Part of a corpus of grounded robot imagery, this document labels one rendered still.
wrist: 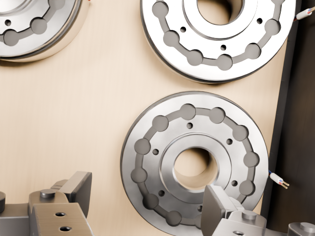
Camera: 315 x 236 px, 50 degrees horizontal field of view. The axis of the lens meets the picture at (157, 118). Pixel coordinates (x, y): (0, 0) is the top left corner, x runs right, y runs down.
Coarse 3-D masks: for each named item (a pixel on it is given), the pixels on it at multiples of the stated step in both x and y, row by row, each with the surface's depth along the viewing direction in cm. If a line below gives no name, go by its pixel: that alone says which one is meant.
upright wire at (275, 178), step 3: (270, 171) 24; (270, 174) 23; (273, 174) 23; (270, 177) 23; (273, 177) 23; (276, 177) 22; (279, 177) 22; (276, 180) 22; (279, 180) 22; (282, 180) 22; (279, 183) 22; (285, 183) 21; (285, 186) 21
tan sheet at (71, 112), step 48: (96, 0) 25; (96, 48) 25; (144, 48) 25; (0, 96) 26; (48, 96) 26; (96, 96) 26; (144, 96) 26; (240, 96) 26; (0, 144) 26; (48, 144) 26; (96, 144) 26; (96, 192) 26
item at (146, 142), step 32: (192, 96) 22; (160, 128) 23; (192, 128) 23; (224, 128) 23; (256, 128) 23; (128, 160) 23; (256, 160) 23; (128, 192) 23; (160, 192) 24; (256, 192) 23; (160, 224) 23; (192, 224) 24
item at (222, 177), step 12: (192, 132) 23; (168, 144) 23; (180, 144) 22; (192, 144) 22; (204, 144) 22; (216, 144) 22; (168, 156) 22; (216, 156) 22; (228, 156) 22; (168, 168) 22; (216, 168) 23; (228, 168) 22; (168, 180) 22; (216, 180) 22; (228, 180) 22; (180, 192) 23; (192, 192) 23
